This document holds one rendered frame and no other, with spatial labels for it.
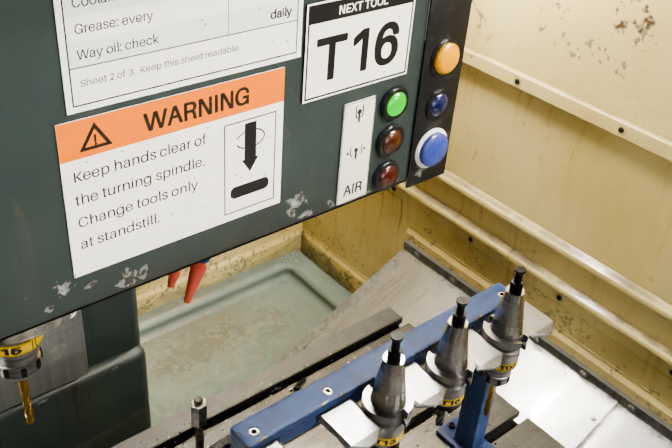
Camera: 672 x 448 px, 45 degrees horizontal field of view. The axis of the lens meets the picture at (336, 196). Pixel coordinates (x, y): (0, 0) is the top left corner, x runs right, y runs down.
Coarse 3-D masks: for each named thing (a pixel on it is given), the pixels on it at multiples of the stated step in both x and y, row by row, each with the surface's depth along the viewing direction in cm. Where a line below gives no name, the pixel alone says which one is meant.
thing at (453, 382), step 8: (432, 360) 105; (472, 360) 106; (432, 368) 104; (472, 368) 105; (432, 376) 104; (440, 376) 103; (448, 376) 103; (456, 376) 103; (464, 376) 105; (472, 376) 106; (448, 384) 103; (456, 384) 103; (448, 392) 104; (456, 392) 104
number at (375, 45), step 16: (384, 16) 57; (400, 16) 58; (352, 32) 55; (368, 32) 56; (384, 32) 57; (400, 32) 59; (352, 48) 56; (368, 48) 57; (384, 48) 58; (400, 48) 59; (352, 64) 57; (368, 64) 58; (384, 64) 59; (400, 64) 60; (352, 80) 58
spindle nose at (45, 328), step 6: (60, 318) 68; (66, 318) 68; (48, 324) 67; (54, 324) 67; (60, 324) 68; (30, 330) 66; (36, 330) 66; (42, 330) 67; (48, 330) 67; (18, 336) 66; (24, 336) 66; (30, 336) 66; (36, 336) 66; (0, 342) 65; (6, 342) 65; (12, 342) 66; (18, 342) 66
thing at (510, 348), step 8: (488, 328) 111; (488, 336) 110; (496, 336) 110; (520, 336) 110; (528, 336) 111; (496, 344) 110; (504, 344) 109; (512, 344) 109; (520, 344) 109; (504, 352) 110; (512, 352) 110
